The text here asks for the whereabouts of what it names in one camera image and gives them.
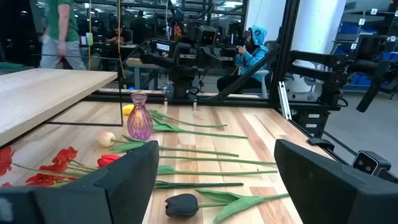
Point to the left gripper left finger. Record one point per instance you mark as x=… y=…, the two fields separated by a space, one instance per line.
x=118 y=193

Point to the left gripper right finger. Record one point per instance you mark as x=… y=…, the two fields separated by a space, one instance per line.
x=317 y=193

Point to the red artificial tulip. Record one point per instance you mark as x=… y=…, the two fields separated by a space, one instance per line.
x=107 y=160

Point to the cream artificial tulip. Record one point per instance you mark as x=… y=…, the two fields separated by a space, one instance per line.
x=105 y=138

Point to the black artificial tulip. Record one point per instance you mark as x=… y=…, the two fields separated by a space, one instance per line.
x=217 y=172
x=182 y=205

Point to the purple glass vase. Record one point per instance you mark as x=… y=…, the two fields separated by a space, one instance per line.
x=140 y=124

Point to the yellow artificial tulip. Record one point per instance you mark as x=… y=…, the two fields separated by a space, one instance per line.
x=127 y=109
x=202 y=133

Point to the maroon artificial tulip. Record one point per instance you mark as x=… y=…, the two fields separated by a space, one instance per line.
x=202 y=185

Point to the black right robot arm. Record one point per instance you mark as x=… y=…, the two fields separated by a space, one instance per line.
x=183 y=81

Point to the black spare robot arm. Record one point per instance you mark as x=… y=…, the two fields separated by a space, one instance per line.
x=329 y=62

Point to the person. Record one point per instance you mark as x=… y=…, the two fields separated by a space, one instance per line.
x=62 y=25
x=117 y=34
x=252 y=59

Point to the white chair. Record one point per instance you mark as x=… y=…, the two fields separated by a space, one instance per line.
x=264 y=73

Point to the red artificial flower bunch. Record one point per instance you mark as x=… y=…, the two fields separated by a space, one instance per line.
x=63 y=155

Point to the wooden table grey legs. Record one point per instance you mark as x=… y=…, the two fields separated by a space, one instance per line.
x=136 y=62

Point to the black controller box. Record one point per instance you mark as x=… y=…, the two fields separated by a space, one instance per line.
x=306 y=124

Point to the silver aluminium bar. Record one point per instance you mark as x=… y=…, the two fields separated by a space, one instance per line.
x=284 y=101

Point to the blue bin storage rack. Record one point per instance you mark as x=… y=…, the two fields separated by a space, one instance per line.
x=351 y=29

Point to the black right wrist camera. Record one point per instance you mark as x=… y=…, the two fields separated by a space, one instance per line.
x=207 y=35

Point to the small dark grey camera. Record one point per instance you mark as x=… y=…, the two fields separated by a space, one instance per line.
x=370 y=161

